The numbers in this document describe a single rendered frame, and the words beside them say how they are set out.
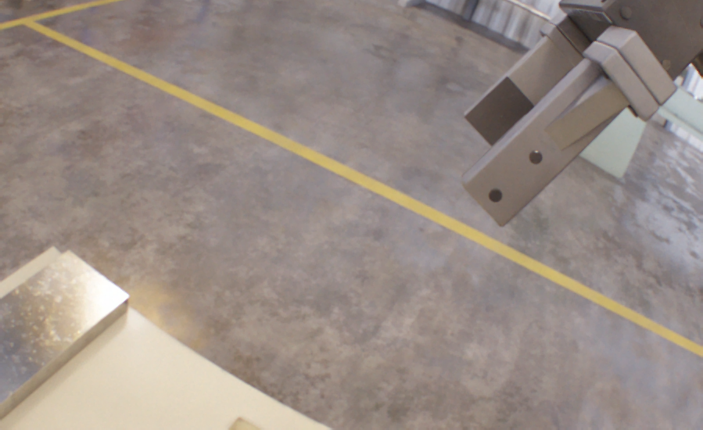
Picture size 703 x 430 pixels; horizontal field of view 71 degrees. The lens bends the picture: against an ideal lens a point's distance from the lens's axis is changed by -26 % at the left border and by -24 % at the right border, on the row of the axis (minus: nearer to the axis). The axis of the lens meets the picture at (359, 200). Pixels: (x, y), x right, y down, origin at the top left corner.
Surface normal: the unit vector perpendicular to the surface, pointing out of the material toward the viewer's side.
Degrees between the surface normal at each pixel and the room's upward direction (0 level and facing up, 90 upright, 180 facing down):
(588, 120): 111
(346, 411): 0
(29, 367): 0
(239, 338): 0
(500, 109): 84
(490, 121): 84
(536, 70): 84
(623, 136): 90
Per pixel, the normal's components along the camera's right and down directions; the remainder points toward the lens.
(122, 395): 0.32, -0.82
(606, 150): -0.35, 0.36
